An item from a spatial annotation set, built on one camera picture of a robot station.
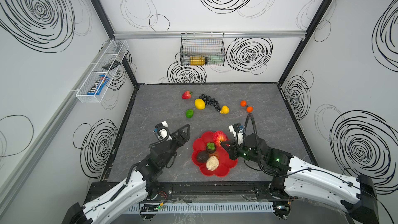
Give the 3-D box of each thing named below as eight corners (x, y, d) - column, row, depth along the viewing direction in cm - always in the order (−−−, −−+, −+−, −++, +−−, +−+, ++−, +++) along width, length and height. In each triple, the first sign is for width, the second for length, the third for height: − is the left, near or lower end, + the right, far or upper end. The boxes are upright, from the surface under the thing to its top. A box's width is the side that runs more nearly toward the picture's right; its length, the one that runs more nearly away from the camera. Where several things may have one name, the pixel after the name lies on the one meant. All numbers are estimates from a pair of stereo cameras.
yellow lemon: (194, 109, 106) (194, 106, 104) (194, 101, 111) (194, 98, 108) (205, 109, 106) (205, 106, 104) (205, 101, 111) (205, 98, 108)
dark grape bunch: (199, 101, 111) (199, 96, 108) (203, 97, 114) (203, 92, 110) (218, 112, 105) (219, 107, 101) (222, 107, 107) (222, 103, 104)
